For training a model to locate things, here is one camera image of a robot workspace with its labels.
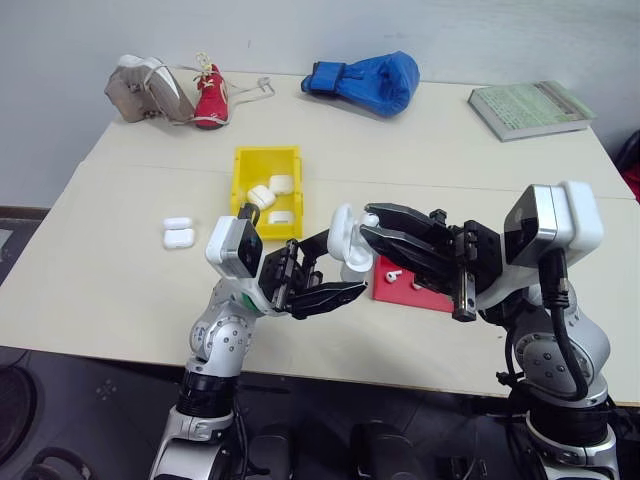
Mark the red object at room edge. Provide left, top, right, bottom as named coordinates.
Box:
left=619, top=166, right=640, bottom=204

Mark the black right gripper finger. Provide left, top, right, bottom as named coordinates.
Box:
left=359, top=224, right=452, bottom=282
left=364, top=202, right=442, bottom=237

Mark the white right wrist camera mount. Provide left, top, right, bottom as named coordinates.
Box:
left=501, top=180, right=606, bottom=267

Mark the beige sneaker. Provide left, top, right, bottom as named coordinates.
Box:
left=103, top=53, right=197, bottom=126

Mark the white shoelace cord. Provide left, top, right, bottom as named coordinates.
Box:
left=227, top=76, right=277, bottom=109

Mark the black object at room edge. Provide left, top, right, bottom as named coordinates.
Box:
left=613, top=129, right=640, bottom=176

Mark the red flat tray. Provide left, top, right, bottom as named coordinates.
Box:
left=371, top=254, right=454, bottom=314

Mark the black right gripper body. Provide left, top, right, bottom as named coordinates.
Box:
left=415, top=208, right=502, bottom=322

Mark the yellow plastic bin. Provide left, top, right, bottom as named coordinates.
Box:
left=228, top=144, right=307, bottom=241

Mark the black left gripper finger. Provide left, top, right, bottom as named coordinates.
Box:
left=288, top=280, right=370, bottom=321
left=298, top=228, right=335, bottom=262

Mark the green paperback book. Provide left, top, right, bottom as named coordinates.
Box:
left=467, top=79, right=599, bottom=143

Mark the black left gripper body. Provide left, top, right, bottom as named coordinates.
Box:
left=257, top=239, right=325, bottom=315

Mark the dark rounded shape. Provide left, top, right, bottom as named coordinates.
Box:
left=0, top=363, right=42, bottom=452
left=28, top=446, right=94, bottom=480

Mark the blue boxing glove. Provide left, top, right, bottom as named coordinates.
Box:
left=300, top=50, right=422, bottom=119

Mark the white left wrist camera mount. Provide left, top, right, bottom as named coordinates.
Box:
left=204, top=215, right=265, bottom=282

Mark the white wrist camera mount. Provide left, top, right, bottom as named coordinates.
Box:
left=501, top=180, right=606, bottom=267
left=204, top=215, right=265, bottom=282

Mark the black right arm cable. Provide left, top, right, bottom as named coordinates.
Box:
left=495, top=248, right=592, bottom=402

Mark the small red shoe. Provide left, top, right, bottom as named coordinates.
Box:
left=192, top=51, right=232, bottom=131

